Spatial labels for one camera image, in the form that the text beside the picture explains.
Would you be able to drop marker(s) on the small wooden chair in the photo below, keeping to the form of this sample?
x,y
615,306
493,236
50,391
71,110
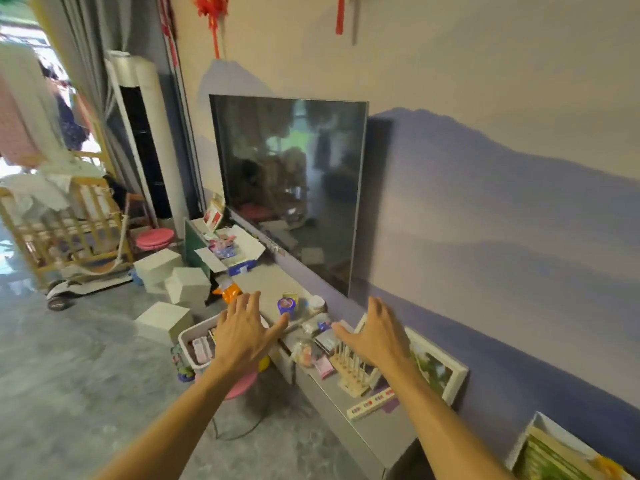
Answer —
x,y
137,209

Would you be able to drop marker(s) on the white kick scooter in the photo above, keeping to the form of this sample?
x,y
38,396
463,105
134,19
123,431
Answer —
x,y
85,287

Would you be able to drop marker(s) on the green seed snack bag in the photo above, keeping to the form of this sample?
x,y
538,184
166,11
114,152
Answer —
x,y
555,462

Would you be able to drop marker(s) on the blue hanging garment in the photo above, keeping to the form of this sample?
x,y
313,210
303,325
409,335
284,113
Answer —
x,y
72,124

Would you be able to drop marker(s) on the white plastic packet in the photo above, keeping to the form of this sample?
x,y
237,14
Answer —
x,y
312,324

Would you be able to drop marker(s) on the white hanging cloth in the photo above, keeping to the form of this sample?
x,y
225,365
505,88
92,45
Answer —
x,y
35,94

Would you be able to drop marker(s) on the long red hanging ornament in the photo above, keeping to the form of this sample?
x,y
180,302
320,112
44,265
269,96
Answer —
x,y
340,14

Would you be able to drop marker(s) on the white frame colour photo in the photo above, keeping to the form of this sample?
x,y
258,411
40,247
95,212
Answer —
x,y
445,374

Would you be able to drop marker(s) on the white red snack pack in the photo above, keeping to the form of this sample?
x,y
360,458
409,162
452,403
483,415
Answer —
x,y
202,349

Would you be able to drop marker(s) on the pile of colourful packets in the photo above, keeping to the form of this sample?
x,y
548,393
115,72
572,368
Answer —
x,y
222,247

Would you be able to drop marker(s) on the person's left forearm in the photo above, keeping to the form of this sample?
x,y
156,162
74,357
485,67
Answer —
x,y
170,429

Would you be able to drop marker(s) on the pink box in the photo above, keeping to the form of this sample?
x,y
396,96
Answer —
x,y
324,367

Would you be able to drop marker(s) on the grey flat packet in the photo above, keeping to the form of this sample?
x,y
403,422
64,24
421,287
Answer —
x,y
327,340

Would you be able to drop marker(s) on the white storage basket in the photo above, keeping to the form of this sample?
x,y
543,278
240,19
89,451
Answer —
x,y
192,334

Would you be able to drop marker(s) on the teal toy bucket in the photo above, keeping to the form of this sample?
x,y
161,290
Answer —
x,y
183,367

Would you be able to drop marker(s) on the white lidded cup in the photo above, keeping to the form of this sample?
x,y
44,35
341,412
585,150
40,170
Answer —
x,y
316,304

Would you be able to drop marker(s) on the white cloth heap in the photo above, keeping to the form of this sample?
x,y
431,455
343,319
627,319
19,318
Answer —
x,y
40,187

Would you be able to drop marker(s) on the wooden peg rack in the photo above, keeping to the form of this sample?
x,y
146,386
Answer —
x,y
357,377

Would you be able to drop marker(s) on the wooden crib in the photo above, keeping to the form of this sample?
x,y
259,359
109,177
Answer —
x,y
60,234

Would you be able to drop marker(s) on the cream wooden bead ruler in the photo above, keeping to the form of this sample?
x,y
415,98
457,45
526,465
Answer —
x,y
370,404

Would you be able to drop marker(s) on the orange snack bag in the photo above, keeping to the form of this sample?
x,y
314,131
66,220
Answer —
x,y
230,293

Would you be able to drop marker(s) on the person's left hand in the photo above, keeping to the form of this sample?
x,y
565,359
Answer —
x,y
245,339

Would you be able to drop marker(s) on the open white cardboard box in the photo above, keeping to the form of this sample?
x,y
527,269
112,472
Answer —
x,y
250,249

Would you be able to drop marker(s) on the black television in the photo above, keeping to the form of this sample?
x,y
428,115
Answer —
x,y
290,184

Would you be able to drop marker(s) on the red knot hanging ornament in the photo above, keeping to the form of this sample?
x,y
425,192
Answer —
x,y
212,7

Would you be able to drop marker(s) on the green board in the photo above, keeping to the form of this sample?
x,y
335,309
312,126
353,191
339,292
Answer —
x,y
192,254

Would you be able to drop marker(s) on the clear plastic bag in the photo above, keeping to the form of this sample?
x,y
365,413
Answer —
x,y
302,353

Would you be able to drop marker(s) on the person's right forearm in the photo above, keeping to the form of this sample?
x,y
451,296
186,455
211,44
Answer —
x,y
445,429

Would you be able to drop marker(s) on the person's right hand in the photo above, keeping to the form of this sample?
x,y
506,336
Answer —
x,y
385,344

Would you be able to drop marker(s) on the grey curtain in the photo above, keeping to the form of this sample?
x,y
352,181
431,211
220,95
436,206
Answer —
x,y
95,69

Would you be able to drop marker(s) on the pink checked cloth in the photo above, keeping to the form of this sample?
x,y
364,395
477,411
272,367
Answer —
x,y
15,129

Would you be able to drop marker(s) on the red picture frame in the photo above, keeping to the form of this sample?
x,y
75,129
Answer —
x,y
214,214

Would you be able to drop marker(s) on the pink round stool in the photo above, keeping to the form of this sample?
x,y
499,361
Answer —
x,y
242,387
155,239

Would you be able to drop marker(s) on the tan paper box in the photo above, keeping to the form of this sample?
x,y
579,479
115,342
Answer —
x,y
291,298

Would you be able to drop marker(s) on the grey television cabinet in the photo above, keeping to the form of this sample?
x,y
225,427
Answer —
x,y
370,434

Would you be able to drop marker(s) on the blue round tub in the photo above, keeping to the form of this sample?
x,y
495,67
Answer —
x,y
286,307

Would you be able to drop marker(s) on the white tower air conditioner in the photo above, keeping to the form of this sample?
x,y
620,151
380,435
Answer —
x,y
155,144

